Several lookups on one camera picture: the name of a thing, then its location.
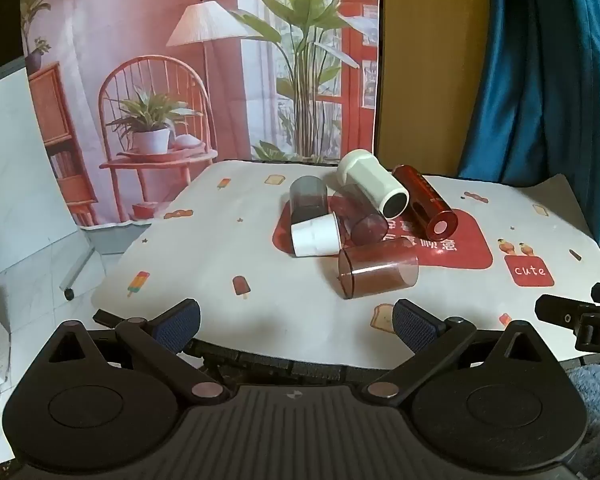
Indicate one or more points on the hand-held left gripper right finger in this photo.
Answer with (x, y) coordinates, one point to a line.
(416, 324)

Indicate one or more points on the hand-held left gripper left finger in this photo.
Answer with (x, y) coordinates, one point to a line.
(176, 324)

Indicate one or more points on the brown transparent cup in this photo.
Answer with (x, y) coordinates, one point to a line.
(380, 271)

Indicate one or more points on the dark red transparent cup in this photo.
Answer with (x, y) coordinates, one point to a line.
(362, 215)

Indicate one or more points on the small white cup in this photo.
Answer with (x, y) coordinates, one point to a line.
(316, 236)

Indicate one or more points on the large white cup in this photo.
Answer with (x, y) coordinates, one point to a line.
(372, 180)

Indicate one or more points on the grey transparent cup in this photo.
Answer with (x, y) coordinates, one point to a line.
(308, 200)

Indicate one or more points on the printed white table cloth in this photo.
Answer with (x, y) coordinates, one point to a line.
(220, 240)

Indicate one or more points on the grey fluffy cloth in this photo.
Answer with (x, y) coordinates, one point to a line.
(597, 410)

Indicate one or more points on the blue curtain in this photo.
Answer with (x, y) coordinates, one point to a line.
(545, 75)

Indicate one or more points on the printed room backdrop cloth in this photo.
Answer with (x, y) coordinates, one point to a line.
(145, 60)

